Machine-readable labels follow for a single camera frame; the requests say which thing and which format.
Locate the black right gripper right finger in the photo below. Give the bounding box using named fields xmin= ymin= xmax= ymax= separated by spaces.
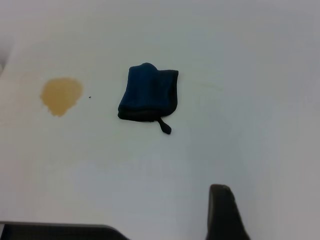
xmin=204 ymin=184 xmax=252 ymax=240

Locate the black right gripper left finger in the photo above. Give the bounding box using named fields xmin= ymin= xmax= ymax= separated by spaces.
xmin=0 ymin=221 xmax=131 ymax=240

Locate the blue black cleaning cloth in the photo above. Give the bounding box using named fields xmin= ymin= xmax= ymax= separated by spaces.
xmin=116 ymin=62 xmax=180 ymax=135

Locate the brown coffee spill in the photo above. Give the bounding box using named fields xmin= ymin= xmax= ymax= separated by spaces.
xmin=39 ymin=77 xmax=84 ymax=118

